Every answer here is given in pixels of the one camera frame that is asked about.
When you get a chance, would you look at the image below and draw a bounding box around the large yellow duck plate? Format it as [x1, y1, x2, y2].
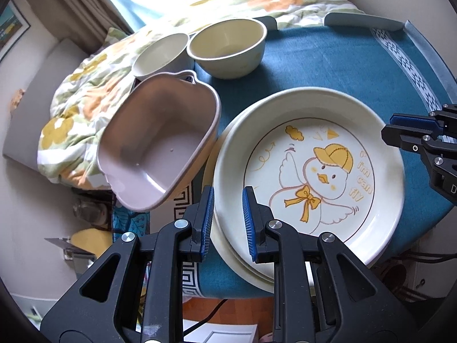
[201, 128, 280, 294]

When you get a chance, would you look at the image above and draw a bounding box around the white chick cartoon plate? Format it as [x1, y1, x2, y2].
[213, 87, 404, 277]

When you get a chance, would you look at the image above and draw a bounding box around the pink square plastic bowl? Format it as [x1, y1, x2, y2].
[97, 71, 222, 212]

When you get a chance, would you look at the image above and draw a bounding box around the white round bowl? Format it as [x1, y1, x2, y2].
[132, 33, 195, 81]

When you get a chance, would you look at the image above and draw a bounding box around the cream round bowl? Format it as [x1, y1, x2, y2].
[187, 19, 267, 80]

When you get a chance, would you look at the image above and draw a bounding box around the plain white plate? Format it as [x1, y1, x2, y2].
[202, 117, 274, 293]

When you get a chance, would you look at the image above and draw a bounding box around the yellow bedside cabinet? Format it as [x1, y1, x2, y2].
[46, 228, 112, 278]

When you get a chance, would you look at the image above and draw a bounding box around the floral striped duvet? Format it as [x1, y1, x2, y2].
[37, 0, 360, 190]

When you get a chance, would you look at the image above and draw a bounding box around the grey bed headboard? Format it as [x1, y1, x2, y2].
[2, 39, 88, 171]

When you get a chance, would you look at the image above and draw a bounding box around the green checked pillow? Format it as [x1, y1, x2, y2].
[102, 27, 128, 48]

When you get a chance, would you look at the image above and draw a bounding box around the left brown curtain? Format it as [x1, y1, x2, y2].
[26, 0, 133, 53]

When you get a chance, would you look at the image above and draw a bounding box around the framed landscape picture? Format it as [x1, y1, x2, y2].
[0, 0, 30, 61]

